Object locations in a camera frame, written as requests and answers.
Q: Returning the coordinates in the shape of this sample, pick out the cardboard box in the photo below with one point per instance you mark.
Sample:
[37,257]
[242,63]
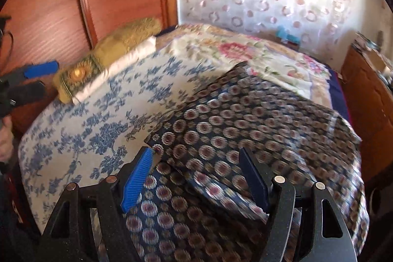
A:
[379,61]

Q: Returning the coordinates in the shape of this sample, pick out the pink floral quilt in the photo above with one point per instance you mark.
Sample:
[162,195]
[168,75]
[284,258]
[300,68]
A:
[245,50]

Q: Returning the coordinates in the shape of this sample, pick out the person's dark clothing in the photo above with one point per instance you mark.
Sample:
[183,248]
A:
[15,219]

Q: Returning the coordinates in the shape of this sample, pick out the navy patterned satin pajama top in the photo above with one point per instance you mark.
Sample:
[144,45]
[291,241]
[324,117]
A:
[245,142]

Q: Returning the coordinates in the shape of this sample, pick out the blue box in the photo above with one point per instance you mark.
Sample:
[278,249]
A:
[287,36]

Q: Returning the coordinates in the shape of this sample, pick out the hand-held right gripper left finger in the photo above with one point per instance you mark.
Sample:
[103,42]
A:
[138,179]

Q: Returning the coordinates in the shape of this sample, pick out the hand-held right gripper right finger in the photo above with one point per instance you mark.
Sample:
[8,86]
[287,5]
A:
[254,179]

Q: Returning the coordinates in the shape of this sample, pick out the blue white floral sheet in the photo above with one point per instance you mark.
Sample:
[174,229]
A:
[92,127]

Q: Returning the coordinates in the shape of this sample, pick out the person's left hand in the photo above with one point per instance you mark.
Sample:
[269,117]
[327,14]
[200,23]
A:
[5,142]

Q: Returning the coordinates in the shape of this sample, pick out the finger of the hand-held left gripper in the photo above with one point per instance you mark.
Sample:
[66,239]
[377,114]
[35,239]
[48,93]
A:
[40,69]
[29,93]

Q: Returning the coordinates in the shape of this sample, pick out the navy bed sheet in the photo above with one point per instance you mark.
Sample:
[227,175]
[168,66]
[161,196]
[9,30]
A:
[337,87]

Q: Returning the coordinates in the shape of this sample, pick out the stack of papers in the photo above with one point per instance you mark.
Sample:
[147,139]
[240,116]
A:
[362,42]

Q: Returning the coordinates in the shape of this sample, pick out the gold sunflower pillow cloth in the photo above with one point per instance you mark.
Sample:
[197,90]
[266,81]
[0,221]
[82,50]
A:
[101,62]

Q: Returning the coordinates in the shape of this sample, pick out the wooden cabinet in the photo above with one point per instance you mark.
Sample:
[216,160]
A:
[371,114]

